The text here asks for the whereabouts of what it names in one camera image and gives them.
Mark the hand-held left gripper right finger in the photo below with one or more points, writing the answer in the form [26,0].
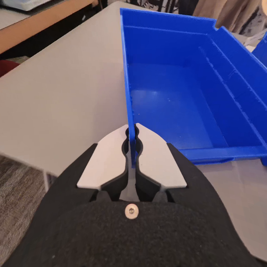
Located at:
[162,164]

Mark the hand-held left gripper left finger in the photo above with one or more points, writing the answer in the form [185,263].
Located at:
[104,164]

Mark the white printed box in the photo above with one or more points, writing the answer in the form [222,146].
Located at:
[50,180]

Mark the blue plastic bin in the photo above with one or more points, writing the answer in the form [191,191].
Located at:
[177,108]
[261,54]

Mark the grey tray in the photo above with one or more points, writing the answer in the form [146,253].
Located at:
[20,5]

